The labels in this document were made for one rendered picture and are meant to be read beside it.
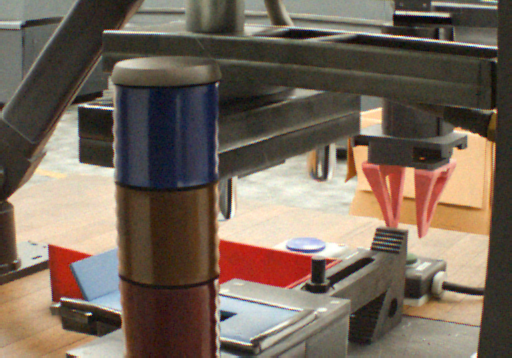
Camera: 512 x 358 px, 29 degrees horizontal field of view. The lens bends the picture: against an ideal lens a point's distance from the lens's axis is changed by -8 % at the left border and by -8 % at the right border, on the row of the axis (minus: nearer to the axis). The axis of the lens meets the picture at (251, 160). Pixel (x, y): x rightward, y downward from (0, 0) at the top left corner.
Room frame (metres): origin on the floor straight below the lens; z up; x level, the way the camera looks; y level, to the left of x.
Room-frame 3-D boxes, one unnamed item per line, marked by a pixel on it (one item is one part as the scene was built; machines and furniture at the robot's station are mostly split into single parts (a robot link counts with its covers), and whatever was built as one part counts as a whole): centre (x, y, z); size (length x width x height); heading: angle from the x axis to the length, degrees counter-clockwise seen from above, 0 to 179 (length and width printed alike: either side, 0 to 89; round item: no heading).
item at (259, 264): (0.92, 0.06, 0.93); 0.25 x 0.12 x 0.06; 58
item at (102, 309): (0.65, 0.05, 0.98); 0.13 x 0.01 x 0.03; 58
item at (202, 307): (0.37, 0.03, 1.10); 0.04 x 0.04 x 0.03
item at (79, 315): (0.69, 0.11, 0.98); 0.07 x 0.02 x 0.01; 58
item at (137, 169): (0.37, 0.03, 1.17); 0.04 x 0.04 x 0.03
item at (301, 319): (0.65, -0.02, 0.98); 0.07 x 0.01 x 0.03; 148
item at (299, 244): (1.04, -0.05, 0.93); 0.04 x 0.04 x 0.02
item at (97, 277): (0.69, 0.05, 1.00); 0.15 x 0.07 x 0.03; 58
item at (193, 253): (0.37, 0.03, 1.14); 0.04 x 0.04 x 0.03
